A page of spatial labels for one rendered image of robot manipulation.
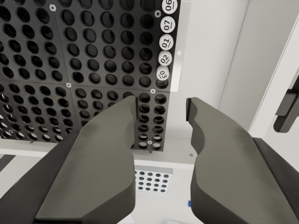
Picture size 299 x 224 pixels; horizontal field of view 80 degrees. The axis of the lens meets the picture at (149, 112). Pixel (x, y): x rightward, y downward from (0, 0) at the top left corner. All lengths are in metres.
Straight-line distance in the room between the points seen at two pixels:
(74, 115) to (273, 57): 0.21
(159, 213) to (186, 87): 0.48
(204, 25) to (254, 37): 0.06
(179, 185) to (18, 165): 0.38
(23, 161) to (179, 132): 0.28
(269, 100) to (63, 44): 0.20
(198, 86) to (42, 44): 0.19
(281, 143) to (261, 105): 0.31
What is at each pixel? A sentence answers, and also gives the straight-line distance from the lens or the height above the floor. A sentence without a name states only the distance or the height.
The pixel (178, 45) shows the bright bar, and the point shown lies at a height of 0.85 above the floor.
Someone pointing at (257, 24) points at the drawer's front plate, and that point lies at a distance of 0.23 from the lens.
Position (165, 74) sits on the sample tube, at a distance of 0.18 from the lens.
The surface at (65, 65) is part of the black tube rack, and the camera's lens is 0.21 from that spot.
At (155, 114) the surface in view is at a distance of 0.21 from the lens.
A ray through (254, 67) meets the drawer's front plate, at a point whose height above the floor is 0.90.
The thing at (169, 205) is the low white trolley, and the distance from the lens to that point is 0.62.
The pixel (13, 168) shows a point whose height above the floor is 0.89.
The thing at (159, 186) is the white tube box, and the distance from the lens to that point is 0.48.
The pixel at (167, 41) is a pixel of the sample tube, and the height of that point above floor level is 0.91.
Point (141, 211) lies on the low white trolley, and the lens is 0.66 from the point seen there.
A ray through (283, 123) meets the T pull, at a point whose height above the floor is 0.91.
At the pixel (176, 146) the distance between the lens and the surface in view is 0.30.
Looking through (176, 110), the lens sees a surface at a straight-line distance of 0.28.
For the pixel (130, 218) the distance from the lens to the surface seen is 0.66.
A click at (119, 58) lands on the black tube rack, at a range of 0.19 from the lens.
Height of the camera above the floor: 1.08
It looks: 58 degrees down
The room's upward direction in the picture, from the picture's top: 173 degrees counter-clockwise
